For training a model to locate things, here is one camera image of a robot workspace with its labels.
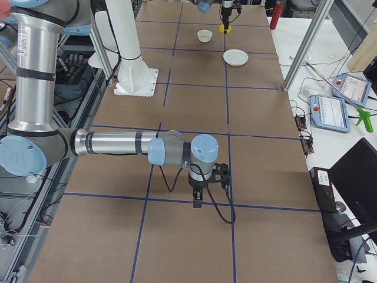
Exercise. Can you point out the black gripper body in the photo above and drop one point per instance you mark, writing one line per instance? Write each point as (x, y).
(225, 12)
(197, 185)

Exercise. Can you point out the red cylinder tube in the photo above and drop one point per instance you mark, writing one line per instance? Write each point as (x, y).
(277, 11)

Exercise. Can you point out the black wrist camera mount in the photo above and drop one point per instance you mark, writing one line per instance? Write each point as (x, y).
(237, 5)
(221, 174)

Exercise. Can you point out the near blue teach pendant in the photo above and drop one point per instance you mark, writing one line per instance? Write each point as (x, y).
(329, 113)

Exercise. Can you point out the far blue teach pendant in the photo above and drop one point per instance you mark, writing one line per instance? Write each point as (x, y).
(354, 88)

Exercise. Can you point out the white round plate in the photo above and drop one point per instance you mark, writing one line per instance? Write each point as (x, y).
(235, 57)

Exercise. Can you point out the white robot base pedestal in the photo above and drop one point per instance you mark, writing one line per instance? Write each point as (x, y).
(119, 39)

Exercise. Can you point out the black desktop box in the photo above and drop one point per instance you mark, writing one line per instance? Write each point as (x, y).
(334, 218)

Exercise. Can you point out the blue teach pendant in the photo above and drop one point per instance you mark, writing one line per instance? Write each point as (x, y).
(329, 113)
(354, 88)

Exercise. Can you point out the aluminium frame post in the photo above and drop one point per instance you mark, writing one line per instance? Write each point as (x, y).
(310, 35)

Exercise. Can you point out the yellow lemon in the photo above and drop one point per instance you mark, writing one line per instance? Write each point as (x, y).
(227, 30)

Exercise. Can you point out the silver green reacher grabber tool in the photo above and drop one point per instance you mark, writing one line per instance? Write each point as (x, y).
(364, 116)

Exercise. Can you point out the black computer monitor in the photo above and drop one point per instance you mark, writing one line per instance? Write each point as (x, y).
(354, 177)

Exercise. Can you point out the orange black electronics board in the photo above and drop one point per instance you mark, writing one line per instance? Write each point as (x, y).
(307, 145)
(300, 122)

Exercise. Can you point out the white round bowl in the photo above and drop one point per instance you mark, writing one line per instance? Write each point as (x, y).
(204, 35)

